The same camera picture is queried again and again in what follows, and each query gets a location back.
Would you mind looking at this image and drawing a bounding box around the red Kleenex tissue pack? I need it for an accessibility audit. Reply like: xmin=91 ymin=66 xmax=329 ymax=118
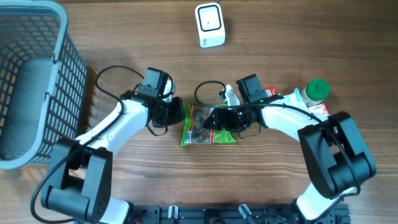
xmin=308 ymin=103 xmax=329 ymax=114

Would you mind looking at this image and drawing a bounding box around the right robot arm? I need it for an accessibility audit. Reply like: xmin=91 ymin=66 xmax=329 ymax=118
xmin=203 ymin=74 xmax=376 ymax=223

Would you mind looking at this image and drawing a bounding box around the mint green wipes pack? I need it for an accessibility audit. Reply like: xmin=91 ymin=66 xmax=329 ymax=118
xmin=284 ymin=88 xmax=308 ymax=110

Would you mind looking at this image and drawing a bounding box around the green snack bag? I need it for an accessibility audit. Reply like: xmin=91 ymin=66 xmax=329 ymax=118
xmin=212 ymin=103 xmax=237 ymax=144

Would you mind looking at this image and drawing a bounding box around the white barcode scanner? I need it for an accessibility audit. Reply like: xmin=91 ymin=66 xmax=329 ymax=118
xmin=195 ymin=2 xmax=226 ymax=48

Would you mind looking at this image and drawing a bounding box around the red candy bar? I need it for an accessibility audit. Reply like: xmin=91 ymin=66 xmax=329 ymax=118
xmin=264 ymin=86 xmax=276 ymax=96

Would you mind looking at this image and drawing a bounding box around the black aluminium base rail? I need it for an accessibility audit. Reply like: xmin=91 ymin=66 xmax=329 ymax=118
xmin=73 ymin=203 xmax=351 ymax=224

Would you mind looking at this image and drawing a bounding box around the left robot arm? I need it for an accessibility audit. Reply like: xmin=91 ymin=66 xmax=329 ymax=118
xmin=30 ymin=67 xmax=185 ymax=223

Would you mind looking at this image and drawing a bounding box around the green lid jar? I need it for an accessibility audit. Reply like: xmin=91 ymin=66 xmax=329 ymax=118
xmin=301 ymin=79 xmax=331 ymax=107

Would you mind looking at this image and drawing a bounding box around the clear gummy candy bag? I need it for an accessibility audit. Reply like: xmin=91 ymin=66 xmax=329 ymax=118
xmin=181 ymin=103 xmax=215 ymax=146

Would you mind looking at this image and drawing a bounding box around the black right camera cable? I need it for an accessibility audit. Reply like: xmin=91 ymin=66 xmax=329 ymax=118
xmin=194 ymin=80 xmax=361 ymax=224

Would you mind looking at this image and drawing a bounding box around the grey plastic mesh basket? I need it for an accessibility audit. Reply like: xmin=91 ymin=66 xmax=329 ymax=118
xmin=1 ymin=1 xmax=88 ymax=170

